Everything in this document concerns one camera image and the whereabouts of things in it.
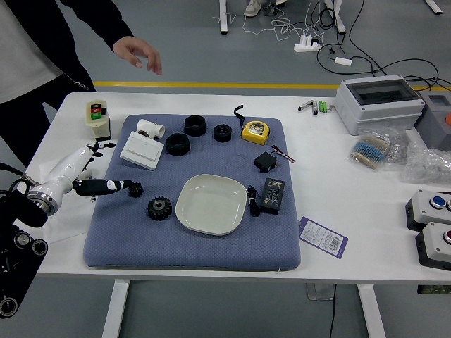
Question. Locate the large black gear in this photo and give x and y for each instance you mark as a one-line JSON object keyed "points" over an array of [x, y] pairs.
{"points": [[159, 208]]}

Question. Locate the blue-grey quilted mat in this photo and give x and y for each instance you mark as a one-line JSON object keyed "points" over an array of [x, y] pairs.
{"points": [[141, 243]]}

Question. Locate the person's left hand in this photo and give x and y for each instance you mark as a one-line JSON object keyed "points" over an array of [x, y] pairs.
{"points": [[141, 47]]}

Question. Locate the grey sneaker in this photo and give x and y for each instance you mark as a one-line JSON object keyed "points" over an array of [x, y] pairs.
{"points": [[252, 7]]}

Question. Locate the large black hex nut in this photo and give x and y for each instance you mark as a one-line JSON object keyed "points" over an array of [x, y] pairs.
{"points": [[194, 126], [178, 145]]}

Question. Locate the white power strip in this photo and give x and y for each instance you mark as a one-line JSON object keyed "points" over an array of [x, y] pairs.
{"points": [[306, 45]]}

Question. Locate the button box with blue button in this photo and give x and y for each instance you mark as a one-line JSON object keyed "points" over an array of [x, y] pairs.
{"points": [[426, 209]]}

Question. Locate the small black gear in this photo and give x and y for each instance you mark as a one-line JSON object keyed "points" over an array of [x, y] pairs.
{"points": [[136, 191]]}

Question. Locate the white desk foot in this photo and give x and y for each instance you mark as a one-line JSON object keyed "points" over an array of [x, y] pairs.
{"points": [[434, 7]]}

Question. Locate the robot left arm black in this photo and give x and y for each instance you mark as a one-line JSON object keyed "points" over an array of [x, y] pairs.
{"points": [[21, 214]]}

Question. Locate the clear bag of small parts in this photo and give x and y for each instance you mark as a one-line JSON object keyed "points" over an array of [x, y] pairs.
{"points": [[398, 148]]}

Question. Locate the person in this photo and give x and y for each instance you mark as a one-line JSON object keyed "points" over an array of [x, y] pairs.
{"points": [[21, 42]]}

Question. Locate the white wall switch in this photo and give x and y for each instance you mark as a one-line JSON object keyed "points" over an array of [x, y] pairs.
{"points": [[142, 150]]}

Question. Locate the grey box with orange button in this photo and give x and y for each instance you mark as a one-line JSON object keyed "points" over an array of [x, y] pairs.
{"points": [[437, 130]]}

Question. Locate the white square plate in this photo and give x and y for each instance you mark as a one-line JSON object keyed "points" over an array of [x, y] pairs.
{"points": [[211, 204]]}

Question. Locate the beige push-button switch box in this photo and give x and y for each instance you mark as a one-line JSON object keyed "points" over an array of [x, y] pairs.
{"points": [[97, 121]]}

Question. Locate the button box with red button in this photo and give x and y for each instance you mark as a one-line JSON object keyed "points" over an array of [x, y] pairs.
{"points": [[435, 246]]}

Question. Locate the purple tag card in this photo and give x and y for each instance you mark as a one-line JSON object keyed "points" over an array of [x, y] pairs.
{"points": [[322, 237]]}

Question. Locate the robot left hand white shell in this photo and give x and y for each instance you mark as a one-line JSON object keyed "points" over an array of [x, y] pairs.
{"points": [[67, 169]]}

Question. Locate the small black hex nut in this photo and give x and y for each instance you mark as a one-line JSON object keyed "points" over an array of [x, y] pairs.
{"points": [[222, 134]]}

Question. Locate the white PVC tee fitting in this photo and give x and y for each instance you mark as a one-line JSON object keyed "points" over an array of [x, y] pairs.
{"points": [[149, 127]]}

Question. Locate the white power adapter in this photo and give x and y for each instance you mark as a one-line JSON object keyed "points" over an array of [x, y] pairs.
{"points": [[343, 61]]}

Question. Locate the yellow tape measure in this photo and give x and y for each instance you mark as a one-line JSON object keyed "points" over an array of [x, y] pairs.
{"points": [[255, 132]]}

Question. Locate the grey electrical enclosure box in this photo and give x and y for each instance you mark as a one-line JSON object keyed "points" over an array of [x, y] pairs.
{"points": [[380, 109]]}

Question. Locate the black servo motor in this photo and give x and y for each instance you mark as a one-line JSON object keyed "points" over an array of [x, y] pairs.
{"points": [[265, 162]]}

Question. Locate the black digital display module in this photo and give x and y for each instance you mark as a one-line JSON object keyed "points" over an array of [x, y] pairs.
{"points": [[272, 195]]}

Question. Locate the clear bubble wrap bag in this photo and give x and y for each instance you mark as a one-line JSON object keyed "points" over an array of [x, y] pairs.
{"points": [[428, 163]]}

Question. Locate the black marker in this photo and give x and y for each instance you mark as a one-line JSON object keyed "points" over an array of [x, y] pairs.
{"points": [[314, 109]]}

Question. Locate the bag of blue resistors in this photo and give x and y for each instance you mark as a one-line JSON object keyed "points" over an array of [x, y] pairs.
{"points": [[368, 149]]}

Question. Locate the white desk leg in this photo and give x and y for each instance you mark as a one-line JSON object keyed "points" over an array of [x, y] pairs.
{"points": [[223, 15], [339, 15]]}

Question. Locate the white table leg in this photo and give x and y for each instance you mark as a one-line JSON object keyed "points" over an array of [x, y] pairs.
{"points": [[371, 313], [114, 310]]}

